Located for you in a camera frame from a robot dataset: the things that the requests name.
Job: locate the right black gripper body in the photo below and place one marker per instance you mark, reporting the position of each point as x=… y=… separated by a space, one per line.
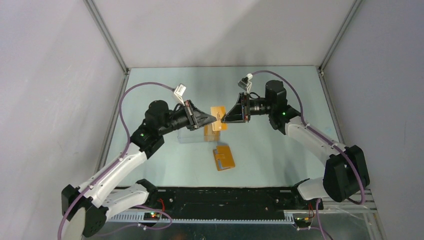
x=261 y=107

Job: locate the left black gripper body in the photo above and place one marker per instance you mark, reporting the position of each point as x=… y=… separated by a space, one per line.
x=181 y=118

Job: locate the tan credit card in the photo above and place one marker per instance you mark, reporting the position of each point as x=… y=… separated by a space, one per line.
x=218 y=112
x=209 y=135

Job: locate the orange card holder wallet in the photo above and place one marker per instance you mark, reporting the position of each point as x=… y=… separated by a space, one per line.
x=223 y=158

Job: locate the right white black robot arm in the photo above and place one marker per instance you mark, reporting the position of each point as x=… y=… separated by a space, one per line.
x=345 y=169

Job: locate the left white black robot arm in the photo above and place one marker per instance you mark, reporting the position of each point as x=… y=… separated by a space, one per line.
x=90 y=205

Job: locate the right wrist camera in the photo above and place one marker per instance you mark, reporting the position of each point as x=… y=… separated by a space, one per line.
x=246 y=83

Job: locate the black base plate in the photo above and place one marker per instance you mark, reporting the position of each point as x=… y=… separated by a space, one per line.
x=229 y=203

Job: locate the grey slotted cable duct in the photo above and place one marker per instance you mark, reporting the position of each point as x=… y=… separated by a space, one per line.
x=143 y=217

